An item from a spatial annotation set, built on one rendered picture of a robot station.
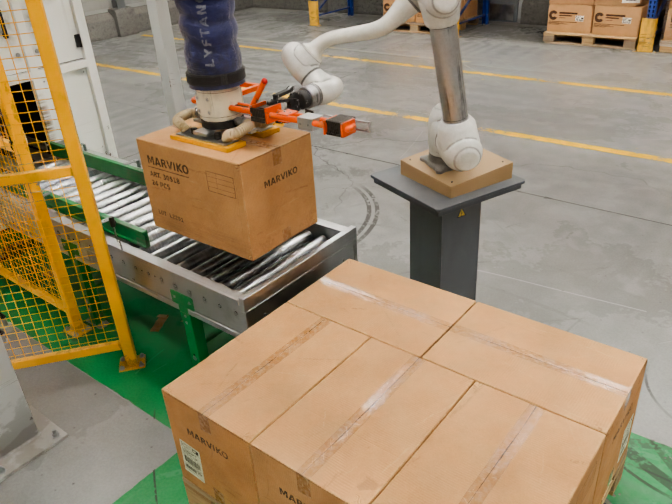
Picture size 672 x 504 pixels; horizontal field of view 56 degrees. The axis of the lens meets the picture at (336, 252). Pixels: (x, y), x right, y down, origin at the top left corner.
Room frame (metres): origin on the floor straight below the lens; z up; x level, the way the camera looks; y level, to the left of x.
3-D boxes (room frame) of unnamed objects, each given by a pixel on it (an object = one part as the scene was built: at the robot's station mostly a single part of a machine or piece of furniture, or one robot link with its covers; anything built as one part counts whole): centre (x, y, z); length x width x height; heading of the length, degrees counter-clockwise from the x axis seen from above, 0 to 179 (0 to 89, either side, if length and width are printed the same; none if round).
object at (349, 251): (2.23, 0.14, 0.48); 0.70 x 0.03 x 0.15; 140
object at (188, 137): (2.39, 0.48, 1.10); 0.34 x 0.10 x 0.05; 50
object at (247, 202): (2.47, 0.43, 0.87); 0.60 x 0.40 x 0.40; 51
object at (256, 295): (2.23, 0.14, 0.58); 0.70 x 0.03 x 0.06; 140
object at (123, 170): (3.42, 1.13, 0.60); 1.60 x 0.10 x 0.09; 50
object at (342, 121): (2.07, -0.04, 1.21); 0.08 x 0.07 x 0.05; 50
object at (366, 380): (1.57, -0.19, 0.34); 1.20 x 1.00 x 0.40; 50
